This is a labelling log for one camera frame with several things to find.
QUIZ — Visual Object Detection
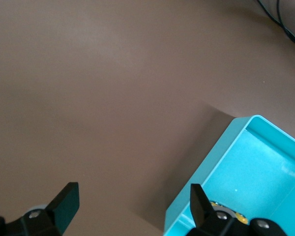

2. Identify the brown table cover sheet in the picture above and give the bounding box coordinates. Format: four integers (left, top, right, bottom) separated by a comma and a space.
0, 0, 295, 236

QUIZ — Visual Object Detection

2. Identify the teal plastic bin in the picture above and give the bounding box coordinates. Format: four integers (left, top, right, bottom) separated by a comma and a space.
163, 115, 295, 236

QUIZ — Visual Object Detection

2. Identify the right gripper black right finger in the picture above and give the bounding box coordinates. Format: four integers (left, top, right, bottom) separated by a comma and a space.
186, 183, 290, 236

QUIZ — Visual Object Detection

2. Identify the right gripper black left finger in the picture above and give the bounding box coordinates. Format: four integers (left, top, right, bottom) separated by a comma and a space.
0, 181, 79, 236

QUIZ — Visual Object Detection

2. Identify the yellow beetle toy car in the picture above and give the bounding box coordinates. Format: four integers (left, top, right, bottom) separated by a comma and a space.
209, 200, 249, 226

